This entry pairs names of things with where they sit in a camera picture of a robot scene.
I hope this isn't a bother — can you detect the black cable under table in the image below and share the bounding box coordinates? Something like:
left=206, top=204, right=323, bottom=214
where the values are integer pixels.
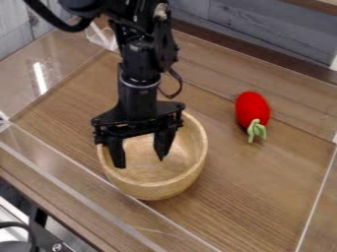
left=0, top=221, right=42, bottom=252

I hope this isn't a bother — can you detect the red plush strawberry toy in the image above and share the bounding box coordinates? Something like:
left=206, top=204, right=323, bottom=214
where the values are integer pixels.
left=234, top=92, right=272, bottom=143

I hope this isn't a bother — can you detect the black table leg bracket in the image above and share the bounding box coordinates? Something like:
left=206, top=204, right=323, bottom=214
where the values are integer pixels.
left=30, top=207, right=75, bottom=252

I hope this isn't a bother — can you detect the clear acrylic tray wall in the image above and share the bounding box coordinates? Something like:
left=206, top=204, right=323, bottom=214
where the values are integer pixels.
left=0, top=122, right=217, bottom=252

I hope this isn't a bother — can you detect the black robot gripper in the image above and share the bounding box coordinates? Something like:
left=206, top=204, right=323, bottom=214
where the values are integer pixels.
left=91, top=77, right=186, bottom=168

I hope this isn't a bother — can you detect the brown wooden bowl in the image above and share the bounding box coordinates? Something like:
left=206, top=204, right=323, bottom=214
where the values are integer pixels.
left=97, top=112, right=209, bottom=201

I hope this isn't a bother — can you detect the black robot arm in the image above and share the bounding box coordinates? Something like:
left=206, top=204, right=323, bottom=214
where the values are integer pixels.
left=23, top=0, right=186, bottom=168

